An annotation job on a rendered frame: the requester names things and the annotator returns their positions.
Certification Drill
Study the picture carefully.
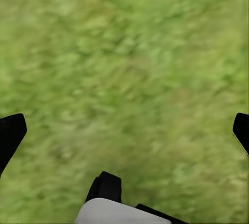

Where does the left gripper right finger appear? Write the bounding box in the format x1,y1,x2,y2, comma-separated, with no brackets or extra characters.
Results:
233,113,249,154

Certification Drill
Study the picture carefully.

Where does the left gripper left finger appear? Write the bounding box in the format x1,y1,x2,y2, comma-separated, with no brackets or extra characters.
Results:
0,113,27,175

